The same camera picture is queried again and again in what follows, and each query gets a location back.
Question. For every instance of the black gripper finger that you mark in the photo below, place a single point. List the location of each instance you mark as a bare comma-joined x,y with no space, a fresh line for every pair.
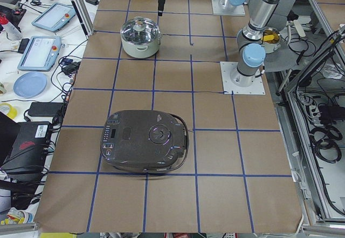
160,9

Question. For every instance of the glass pot lid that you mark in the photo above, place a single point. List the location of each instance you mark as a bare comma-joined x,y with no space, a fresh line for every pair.
140,30

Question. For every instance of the pale green electric pot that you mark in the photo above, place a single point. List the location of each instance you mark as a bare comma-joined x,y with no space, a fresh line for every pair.
143,50

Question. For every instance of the upper teach pendant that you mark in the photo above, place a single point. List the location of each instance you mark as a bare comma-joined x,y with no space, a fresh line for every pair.
55,17

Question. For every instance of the teach pendant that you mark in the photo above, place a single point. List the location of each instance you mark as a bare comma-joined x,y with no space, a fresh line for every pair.
40,54
55,17

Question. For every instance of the steel bowl with yellow item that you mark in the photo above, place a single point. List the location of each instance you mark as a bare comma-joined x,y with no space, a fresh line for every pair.
271,40

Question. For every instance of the lower teach pendant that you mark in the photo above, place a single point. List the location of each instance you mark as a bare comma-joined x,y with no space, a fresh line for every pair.
40,54

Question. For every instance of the dark brown rice cooker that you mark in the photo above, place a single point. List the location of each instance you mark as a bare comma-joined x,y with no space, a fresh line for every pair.
144,141

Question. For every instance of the blue plate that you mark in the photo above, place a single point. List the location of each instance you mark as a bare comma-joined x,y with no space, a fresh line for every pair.
30,85

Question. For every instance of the black power adapter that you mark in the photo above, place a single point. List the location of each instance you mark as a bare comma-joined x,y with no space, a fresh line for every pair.
44,109

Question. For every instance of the yellow tape roll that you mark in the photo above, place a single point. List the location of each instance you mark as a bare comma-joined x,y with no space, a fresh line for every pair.
8,110

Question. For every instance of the black red box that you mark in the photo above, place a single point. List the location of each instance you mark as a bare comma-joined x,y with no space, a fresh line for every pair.
29,150

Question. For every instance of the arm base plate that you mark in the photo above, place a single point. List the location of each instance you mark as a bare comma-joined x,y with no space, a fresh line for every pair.
235,83
217,10

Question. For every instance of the aluminium frame post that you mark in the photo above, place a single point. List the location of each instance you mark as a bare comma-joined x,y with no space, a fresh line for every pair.
83,16

